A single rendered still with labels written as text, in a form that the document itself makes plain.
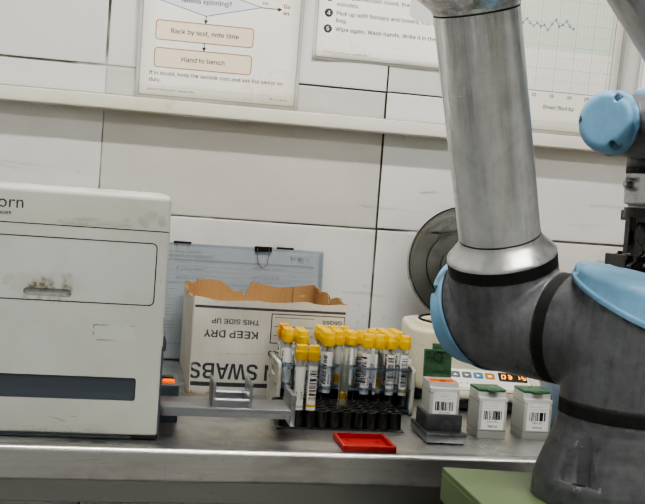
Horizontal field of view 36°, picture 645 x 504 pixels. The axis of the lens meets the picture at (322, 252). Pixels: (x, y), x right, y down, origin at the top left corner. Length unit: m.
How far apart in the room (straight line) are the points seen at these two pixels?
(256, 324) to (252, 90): 0.52
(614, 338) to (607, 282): 0.05
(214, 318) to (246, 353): 0.07
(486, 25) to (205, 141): 0.97
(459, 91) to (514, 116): 0.06
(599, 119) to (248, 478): 0.60
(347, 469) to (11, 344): 0.43
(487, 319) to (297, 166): 0.91
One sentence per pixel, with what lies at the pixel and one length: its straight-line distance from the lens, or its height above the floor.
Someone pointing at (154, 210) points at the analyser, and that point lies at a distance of 1.23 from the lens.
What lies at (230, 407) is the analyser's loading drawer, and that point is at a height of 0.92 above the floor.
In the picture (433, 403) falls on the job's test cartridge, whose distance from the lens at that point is 1.36.
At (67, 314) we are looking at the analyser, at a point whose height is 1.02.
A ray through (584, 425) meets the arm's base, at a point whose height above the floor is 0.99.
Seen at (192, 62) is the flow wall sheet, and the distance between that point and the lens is 1.87.
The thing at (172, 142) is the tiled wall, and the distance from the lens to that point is 1.87.
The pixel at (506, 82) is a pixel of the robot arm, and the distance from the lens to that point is 1.00.
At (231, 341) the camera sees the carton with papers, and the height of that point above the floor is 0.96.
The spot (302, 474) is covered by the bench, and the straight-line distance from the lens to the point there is 1.25.
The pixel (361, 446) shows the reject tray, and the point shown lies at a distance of 1.27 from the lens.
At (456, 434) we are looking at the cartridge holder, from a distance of 1.35.
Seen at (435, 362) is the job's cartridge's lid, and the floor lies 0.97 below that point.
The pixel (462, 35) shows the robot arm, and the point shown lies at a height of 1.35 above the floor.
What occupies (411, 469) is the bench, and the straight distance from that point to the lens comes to 1.28.
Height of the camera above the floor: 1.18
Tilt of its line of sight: 3 degrees down
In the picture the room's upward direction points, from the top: 4 degrees clockwise
